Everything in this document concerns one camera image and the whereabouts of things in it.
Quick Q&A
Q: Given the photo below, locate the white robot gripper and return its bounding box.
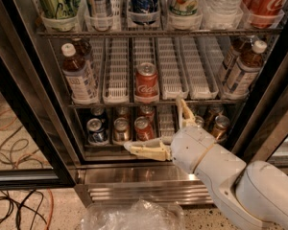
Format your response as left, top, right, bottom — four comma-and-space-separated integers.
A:
124, 96, 215, 173

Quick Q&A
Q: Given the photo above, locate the tea bottle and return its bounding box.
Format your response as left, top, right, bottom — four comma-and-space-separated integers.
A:
225, 40, 267, 95
72, 38, 92, 63
218, 35, 257, 84
61, 43, 97, 104

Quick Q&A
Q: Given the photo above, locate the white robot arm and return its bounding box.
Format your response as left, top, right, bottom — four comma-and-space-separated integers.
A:
124, 98, 288, 230

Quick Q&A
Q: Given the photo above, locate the white slotted tray bottom shelf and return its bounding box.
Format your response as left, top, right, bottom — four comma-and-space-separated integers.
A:
157, 105, 176, 139

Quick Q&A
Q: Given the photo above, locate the red can bottom shelf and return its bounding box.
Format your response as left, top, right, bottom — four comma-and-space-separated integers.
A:
134, 116, 155, 141

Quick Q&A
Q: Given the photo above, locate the green can bottom shelf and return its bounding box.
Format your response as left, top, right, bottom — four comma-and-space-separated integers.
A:
195, 116, 204, 127

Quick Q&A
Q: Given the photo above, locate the red cola can middle shelf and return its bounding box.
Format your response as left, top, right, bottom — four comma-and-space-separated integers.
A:
135, 62, 157, 98

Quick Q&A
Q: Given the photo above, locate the blue can bottom shelf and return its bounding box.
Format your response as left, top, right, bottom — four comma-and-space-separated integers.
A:
86, 118, 108, 143

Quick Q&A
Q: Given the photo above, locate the steel fridge bottom grille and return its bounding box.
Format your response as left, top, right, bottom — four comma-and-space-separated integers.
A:
75, 160, 213, 206

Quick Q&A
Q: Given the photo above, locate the left glass fridge door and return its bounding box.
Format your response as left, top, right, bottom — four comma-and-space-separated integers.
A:
0, 0, 78, 190

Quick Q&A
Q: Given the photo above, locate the silver can top shelf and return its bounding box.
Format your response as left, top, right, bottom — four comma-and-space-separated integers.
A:
86, 0, 112, 18

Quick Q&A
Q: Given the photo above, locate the red cola bottle top shelf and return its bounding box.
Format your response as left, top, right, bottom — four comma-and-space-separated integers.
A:
243, 0, 286, 29

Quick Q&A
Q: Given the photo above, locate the bronze can bottom right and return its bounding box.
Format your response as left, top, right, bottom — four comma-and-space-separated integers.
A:
211, 115, 230, 140

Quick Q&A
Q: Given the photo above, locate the gold can bottom left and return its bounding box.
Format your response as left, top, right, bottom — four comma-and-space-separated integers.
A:
114, 118, 131, 142

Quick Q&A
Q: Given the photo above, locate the clear plastic bin with bag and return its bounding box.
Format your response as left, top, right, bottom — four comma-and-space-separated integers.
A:
81, 199, 185, 230

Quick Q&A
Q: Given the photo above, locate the right fridge door frame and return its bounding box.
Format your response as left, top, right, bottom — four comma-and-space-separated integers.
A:
226, 19, 288, 174

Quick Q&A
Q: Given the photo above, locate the orange cable on floor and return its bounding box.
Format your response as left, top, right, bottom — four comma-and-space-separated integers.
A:
43, 189, 55, 230

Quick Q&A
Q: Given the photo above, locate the black cable on floor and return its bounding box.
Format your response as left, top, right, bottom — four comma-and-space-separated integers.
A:
0, 189, 48, 230

